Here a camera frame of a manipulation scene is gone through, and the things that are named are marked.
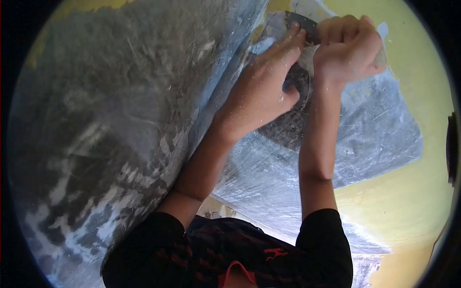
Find person's right hand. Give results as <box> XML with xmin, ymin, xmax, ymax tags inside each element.
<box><xmin>313</xmin><ymin>14</ymin><xmax>388</xmax><ymax>86</ymax></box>

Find person's left hand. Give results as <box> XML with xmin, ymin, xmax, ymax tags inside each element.
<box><xmin>212</xmin><ymin>22</ymin><xmax>307</xmax><ymax>145</ymax></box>

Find person's left thumb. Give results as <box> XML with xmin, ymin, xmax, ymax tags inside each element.
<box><xmin>280</xmin><ymin>82</ymin><xmax>301</xmax><ymax>108</ymax></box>

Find person's left fingers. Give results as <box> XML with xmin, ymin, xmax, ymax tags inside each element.
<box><xmin>252</xmin><ymin>22</ymin><xmax>307</xmax><ymax>78</ymax></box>

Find person's right fingers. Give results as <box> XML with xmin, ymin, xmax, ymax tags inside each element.
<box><xmin>316</xmin><ymin>14</ymin><xmax>379</xmax><ymax>45</ymax></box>

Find dark metal scraper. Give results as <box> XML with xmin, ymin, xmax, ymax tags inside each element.
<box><xmin>284</xmin><ymin>12</ymin><xmax>323</xmax><ymax>46</ymax></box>

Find person's body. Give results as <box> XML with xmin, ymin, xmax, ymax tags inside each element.
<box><xmin>101</xmin><ymin>174</ymin><xmax>354</xmax><ymax>288</ymax></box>

